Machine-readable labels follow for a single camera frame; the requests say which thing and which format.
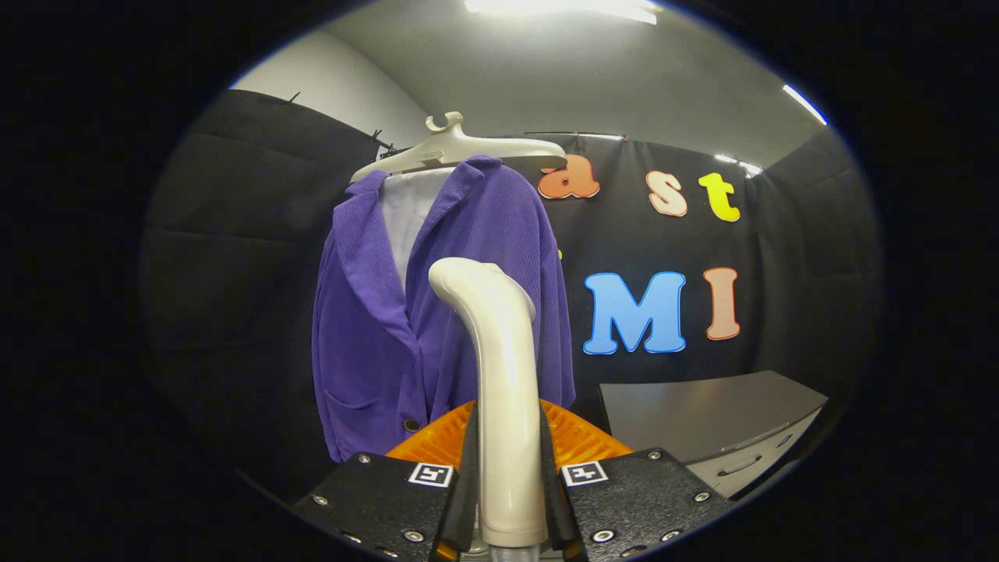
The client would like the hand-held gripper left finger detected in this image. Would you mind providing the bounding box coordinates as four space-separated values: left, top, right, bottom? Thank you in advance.
293 400 478 562

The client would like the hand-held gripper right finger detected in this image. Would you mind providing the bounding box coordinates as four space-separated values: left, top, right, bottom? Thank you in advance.
539 400 734 562

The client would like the white garment steamer head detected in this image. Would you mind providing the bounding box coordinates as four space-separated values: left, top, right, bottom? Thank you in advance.
428 257 549 549

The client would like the purple corduroy jacket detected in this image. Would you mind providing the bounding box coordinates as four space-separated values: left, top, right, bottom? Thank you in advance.
311 155 577 464

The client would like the cream plastic clothes hanger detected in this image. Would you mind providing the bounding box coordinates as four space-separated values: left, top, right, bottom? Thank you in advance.
349 112 568 184

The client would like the grey drawer cabinet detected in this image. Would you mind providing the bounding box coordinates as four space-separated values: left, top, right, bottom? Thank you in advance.
599 370 830 500

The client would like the white hanging ironing pad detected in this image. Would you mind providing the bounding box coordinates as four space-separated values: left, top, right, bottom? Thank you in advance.
379 168 457 293

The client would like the rectangular ceiling light panel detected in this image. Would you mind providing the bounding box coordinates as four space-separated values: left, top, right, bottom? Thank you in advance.
783 84 828 126

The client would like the large bright ceiling light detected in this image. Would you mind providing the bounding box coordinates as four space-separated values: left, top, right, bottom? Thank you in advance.
464 0 660 26

